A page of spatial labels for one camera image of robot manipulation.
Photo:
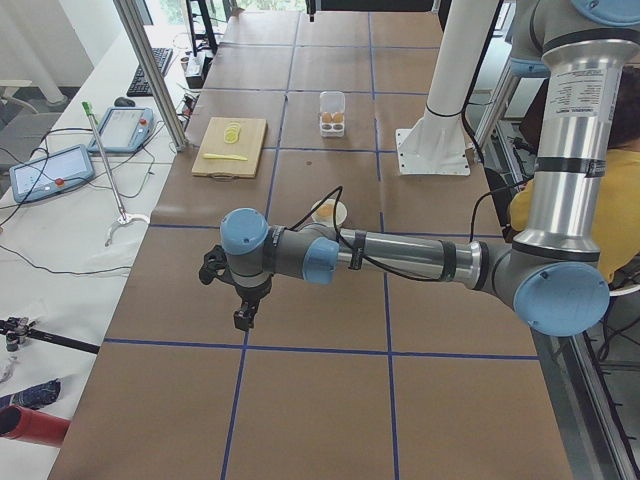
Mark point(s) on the near teach pendant tablet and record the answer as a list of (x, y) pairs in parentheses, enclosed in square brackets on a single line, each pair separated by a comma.
[(51, 174)]

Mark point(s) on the white ceramic bowl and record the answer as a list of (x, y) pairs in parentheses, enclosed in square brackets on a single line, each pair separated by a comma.
[(339, 215)]

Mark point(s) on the yellow plastic knife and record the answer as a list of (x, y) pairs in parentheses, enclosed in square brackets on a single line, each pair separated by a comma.
[(226, 157)]

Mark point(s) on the white chair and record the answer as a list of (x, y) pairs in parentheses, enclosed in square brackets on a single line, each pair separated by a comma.
[(626, 279)]

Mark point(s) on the brown egg from bowl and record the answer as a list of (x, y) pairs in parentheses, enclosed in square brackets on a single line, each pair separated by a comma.
[(325, 211)]

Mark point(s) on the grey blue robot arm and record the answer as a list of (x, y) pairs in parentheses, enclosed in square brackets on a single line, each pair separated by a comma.
[(548, 274)]

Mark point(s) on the black computer mouse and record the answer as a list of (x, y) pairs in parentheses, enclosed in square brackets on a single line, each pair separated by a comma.
[(124, 102)]

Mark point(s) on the aluminium frame post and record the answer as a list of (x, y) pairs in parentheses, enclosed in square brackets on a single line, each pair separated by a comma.
[(133, 25)]

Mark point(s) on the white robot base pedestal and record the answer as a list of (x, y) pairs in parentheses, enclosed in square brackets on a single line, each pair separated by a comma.
[(436, 145)]

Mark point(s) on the black box on table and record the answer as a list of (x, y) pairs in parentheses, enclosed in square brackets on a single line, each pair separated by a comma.
[(197, 68)]

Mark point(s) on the far teach pendant tablet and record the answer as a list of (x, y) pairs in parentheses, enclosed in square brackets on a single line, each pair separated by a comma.
[(124, 129)]

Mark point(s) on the blue patterned cloth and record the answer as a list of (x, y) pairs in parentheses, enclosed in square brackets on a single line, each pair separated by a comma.
[(35, 397)]

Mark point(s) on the red cylinder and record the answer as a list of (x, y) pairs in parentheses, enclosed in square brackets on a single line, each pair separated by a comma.
[(32, 426)]

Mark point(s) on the silver reacher grabber tool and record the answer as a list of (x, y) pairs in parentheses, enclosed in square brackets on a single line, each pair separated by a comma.
[(124, 217)]

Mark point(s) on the crumpled white paper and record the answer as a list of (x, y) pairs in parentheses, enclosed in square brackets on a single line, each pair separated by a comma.
[(7, 367)]

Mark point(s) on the black tripod rod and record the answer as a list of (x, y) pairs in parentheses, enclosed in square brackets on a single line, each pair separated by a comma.
[(17, 330)]

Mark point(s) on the person in yellow shirt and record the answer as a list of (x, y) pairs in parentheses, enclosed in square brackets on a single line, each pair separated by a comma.
[(615, 227)]

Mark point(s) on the bamboo cutting board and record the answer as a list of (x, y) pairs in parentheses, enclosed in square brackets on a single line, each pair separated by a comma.
[(252, 134)]

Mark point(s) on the clear plastic egg carton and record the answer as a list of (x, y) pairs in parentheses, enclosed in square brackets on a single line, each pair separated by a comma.
[(332, 101)]

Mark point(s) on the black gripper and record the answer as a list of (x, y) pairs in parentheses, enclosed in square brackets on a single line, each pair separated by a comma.
[(252, 293)]

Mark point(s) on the teach pendant tablet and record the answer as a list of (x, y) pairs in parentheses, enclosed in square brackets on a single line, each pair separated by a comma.
[(51, 174), (124, 129)]

